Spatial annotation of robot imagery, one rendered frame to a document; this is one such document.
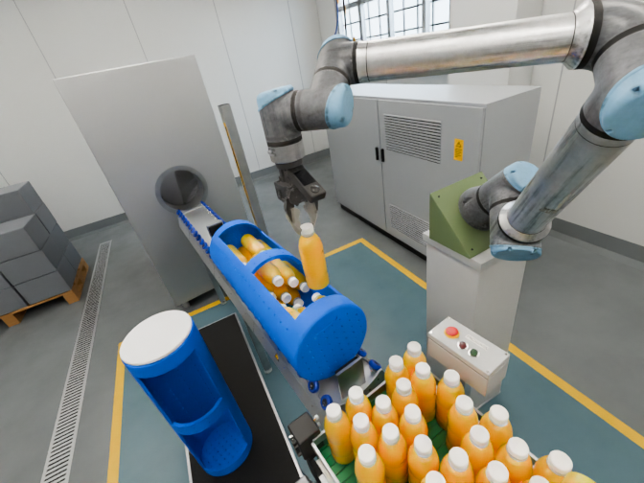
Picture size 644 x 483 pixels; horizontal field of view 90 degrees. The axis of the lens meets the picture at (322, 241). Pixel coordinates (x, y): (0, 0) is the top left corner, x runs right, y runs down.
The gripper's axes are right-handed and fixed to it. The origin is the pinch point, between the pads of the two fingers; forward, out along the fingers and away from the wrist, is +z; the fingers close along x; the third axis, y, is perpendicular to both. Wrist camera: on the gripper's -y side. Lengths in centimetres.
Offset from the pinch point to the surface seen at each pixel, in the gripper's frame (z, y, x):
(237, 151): 6, 130, -27
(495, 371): 37, -47, -24
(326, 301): 23.4, -5.9, 1.5
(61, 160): 39, 516, 104
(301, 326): 25.6, -7.2, 12.0
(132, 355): 44, 42, 62
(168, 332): 44, 45, 48
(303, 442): 46, -24, 26
